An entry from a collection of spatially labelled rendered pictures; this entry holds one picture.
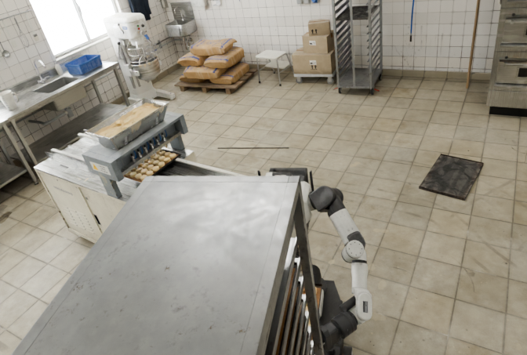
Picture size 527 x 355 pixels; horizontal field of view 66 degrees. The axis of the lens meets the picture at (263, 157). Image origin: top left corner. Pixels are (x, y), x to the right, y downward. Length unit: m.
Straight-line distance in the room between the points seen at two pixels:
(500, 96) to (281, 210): 4.38
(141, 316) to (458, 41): 5.60
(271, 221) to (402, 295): 2.25
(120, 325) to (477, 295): 2.69
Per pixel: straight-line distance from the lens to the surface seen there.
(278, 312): 1.12
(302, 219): 1.19
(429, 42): 6.13
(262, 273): 0.89
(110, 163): 2.87
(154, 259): 1.00
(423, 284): 3.25
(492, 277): 3.39
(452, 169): 4.31
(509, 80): 5.11
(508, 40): 4.96
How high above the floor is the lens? 2.47
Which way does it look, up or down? 32 degrees down
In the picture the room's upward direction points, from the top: 11 degrees counter-clockwise
